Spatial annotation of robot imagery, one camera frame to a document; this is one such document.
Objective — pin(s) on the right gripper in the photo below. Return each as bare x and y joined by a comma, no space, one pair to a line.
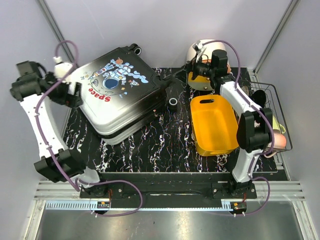
190,67

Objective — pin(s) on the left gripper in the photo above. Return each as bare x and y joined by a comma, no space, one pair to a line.
71,100

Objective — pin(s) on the white orange drawer cabinet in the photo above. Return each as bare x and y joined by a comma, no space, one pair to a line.
215,53

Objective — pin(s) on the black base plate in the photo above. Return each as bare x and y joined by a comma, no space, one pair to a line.
153,191

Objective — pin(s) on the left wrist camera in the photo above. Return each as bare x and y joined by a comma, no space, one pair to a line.
62,70

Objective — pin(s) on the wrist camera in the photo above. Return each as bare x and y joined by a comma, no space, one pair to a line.
199,49
62,70

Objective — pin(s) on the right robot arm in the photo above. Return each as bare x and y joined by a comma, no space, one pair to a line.
254,133

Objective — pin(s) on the black marble mat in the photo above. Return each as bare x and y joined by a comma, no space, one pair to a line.
165,145

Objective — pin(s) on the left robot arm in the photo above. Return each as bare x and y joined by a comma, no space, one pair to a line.
35,90

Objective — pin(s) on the plain pink mug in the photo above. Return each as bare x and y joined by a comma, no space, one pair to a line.
280,142

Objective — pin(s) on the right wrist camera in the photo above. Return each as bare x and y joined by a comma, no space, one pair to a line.
199,49

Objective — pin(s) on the speckled brown plate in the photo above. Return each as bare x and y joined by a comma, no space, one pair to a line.
245,90

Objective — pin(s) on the yellow green mug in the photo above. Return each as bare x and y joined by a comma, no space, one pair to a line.
277,126

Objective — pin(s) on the black wire dish rack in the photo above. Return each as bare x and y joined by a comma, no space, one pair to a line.
273,103

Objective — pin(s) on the white black space suitcase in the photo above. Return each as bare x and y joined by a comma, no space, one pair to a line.
121,93

